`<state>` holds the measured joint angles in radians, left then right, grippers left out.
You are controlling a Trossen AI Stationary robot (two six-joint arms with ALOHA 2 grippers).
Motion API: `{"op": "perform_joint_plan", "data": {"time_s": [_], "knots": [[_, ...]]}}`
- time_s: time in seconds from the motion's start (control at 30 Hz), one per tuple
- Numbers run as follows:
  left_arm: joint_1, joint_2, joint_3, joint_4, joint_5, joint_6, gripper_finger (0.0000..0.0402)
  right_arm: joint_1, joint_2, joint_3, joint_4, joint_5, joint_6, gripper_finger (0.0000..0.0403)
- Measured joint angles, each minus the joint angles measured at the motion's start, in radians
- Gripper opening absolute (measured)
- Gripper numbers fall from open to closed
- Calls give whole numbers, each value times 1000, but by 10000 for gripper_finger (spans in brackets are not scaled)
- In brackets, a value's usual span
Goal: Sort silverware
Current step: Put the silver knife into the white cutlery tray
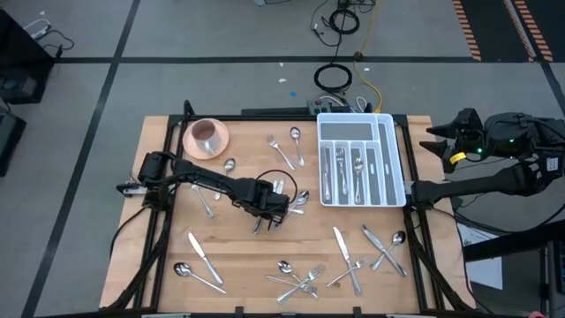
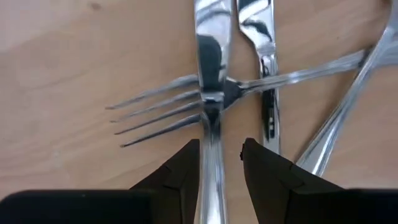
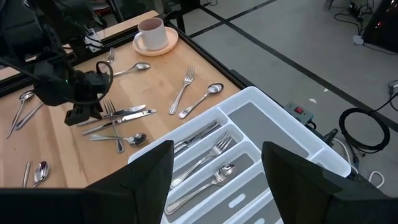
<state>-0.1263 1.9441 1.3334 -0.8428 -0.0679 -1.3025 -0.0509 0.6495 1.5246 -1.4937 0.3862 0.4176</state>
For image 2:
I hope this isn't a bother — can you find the silver fork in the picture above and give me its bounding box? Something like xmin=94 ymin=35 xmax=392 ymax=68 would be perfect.
xmin=104 ymin=46 xmax=398 ymax=149

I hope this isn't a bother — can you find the silver table knife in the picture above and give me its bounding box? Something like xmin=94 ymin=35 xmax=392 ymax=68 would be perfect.
xmin=236 ymin=0 xmax=281 ymax=155
xmin=193 ymin=0 xmax=234 ymax=224

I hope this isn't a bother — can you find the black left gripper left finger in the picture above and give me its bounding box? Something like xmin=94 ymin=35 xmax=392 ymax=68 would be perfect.
xmin=129 ymin=138 xmax=200 ymax=224

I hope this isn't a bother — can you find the silver spoon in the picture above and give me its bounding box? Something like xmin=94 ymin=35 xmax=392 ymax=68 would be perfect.
xmin=295 ymin=0 xmax=398 ymax=177

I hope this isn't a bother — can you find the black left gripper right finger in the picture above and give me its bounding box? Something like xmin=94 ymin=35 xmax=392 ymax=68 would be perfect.
xmin=239 ymin=137 xmax=345 ymax=224

